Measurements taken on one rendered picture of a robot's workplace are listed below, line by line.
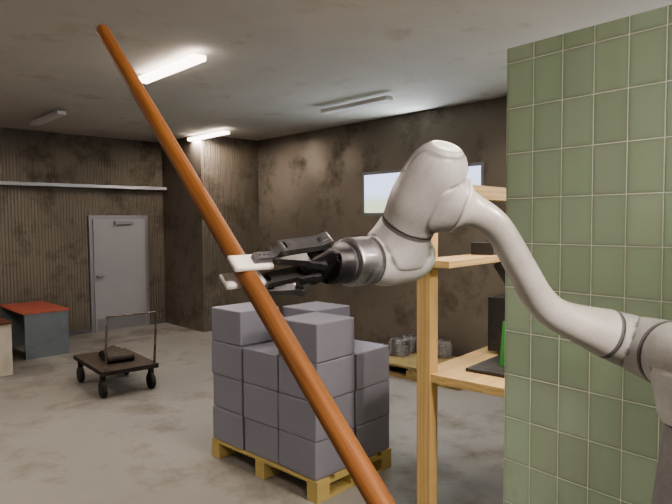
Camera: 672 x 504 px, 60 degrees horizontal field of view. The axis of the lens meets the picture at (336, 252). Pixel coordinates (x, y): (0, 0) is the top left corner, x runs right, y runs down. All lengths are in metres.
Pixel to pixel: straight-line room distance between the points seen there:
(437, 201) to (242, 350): 3.94
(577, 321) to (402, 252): 0.38
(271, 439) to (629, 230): 3.48
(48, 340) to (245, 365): 5.54
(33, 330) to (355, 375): 6.30
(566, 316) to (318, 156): 9.19
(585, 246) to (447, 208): 0.96
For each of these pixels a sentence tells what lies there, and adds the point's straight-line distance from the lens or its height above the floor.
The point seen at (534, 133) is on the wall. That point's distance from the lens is 2.02.
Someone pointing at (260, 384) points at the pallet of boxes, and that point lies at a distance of 4.70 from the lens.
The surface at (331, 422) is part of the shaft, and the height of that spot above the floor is 1.77.
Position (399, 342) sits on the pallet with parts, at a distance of 8.09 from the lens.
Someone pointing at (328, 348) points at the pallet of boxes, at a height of 1.11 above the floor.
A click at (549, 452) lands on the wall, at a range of 2.10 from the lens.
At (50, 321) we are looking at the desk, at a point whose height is 0.53.
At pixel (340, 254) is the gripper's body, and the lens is 0.98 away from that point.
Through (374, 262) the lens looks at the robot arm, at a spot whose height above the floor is 1.95.
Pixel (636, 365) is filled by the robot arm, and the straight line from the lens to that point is 1.27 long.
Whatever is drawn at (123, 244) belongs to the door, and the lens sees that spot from 11.76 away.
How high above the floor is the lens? 2.03
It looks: 3 degrees down
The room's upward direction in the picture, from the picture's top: straight up
